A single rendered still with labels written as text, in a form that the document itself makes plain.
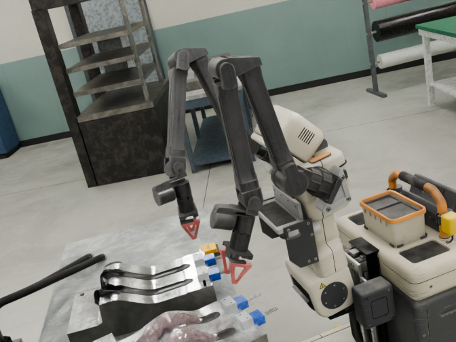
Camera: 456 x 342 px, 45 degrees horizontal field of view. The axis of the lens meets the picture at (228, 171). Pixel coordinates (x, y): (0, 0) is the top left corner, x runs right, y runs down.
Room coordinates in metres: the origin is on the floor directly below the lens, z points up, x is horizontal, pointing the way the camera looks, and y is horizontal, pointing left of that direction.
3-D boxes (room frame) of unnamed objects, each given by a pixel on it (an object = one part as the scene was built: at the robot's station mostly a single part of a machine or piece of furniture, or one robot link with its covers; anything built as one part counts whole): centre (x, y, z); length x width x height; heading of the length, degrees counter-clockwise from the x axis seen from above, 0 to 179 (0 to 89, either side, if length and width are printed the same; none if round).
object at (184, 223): (1.74, 0.17, 1.05); 0.07 x 0.07 x 0.09; 5
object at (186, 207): (1.76, 0.17, 1.12); 0.10 x 0.07 x 0.07; 5
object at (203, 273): (1.66, 0.12, 0.89); 0.13 x 0.05 x 0.05; 95
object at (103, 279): (1.69, 0.38, 0.92); 0.35 x 0.16 x 0.09; 95
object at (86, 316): (1.70, 0.39, 0.87); 0.50 x 0.26 x 0.14; 95
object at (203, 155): (6.27, -0.06, 0.46); 1.90 x 0.70 x 0.92; 174
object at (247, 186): (1.47, -0.04, 1.40); 0.11 x 0.06 x 0.43; 13
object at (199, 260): (1.77, 0.13, 0.89); 0.13 x 0.05 x 0.05; 95
